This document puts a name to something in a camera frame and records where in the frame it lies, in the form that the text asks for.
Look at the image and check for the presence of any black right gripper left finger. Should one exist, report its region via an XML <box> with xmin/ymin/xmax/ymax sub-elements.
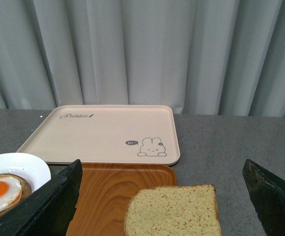
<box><xmin>0</xmin><ymin>159</ymin><xmax>83</xmax><ymax>236</ymax></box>

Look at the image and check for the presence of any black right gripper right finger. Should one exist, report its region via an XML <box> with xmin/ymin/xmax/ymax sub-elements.
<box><xmin>242</xmin><ymin>159</ymin><xmax>285</xmax><ymax>236</ymax></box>

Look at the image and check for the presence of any white round plate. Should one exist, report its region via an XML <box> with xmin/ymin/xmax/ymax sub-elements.
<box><xmin>0</xmin><ymin>153</ymin><xmax>51</xmax><ymax>192</ymax></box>

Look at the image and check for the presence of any bread slice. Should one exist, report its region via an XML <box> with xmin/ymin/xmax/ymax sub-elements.
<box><xmin>0</xmin><ymin>174</ymin><xmax>31</xmax><ymax>217</ymax></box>
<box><xmin>124</xmin><ymin>184</ymin><xmax>222</xmax><ymax>236</ymax></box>

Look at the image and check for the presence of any brown wooden tray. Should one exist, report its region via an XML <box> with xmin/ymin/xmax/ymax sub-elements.
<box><xmin>66</xmin><ymin>163</ymin><xmax>177</xmax><ymax>236</ymax></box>

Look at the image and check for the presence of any fried egg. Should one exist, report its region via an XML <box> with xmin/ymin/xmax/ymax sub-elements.
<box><xmin>0</xmin><ymin>177</ymin><xmax>22</xmax><ymax>212</ymax></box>

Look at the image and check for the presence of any beige rabbit tray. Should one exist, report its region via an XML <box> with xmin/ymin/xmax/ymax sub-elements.
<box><xmin>19</xmin><ymin>105</ymin><xmax>180</xmax><ymax>166</ymax></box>

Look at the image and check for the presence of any grey curtain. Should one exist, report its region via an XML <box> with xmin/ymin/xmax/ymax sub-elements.
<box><xmin>0</xmin><ymin>0</ymin><xmax>285</xmax><ymax>117</ymax></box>

